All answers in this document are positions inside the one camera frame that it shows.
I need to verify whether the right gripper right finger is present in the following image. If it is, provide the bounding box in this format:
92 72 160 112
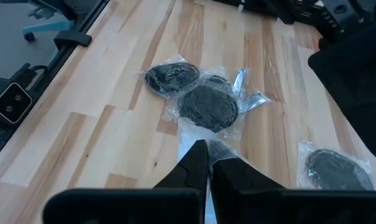
209 157 285 224

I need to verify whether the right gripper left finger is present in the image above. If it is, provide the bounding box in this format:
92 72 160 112
153 139 209 224

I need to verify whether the silver nail clipper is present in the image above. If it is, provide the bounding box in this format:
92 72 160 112
239 91 272 114
177 117 240 224
231 67 249 96

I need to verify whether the black round packet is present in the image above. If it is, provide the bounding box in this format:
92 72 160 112
140 55 203 97
164 82 246 141
298 140 375 190
203 73 235 91

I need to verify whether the office chair with blue base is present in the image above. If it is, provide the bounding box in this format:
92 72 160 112
0 0 104 44

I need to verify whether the black aluminium table frame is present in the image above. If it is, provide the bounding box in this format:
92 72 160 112
0 0 110 166

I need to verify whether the thin black camera cable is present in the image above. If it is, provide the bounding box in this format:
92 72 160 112
18 63 49 83

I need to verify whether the silver-rimmed table camera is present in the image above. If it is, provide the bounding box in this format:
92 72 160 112
0 77 34 126

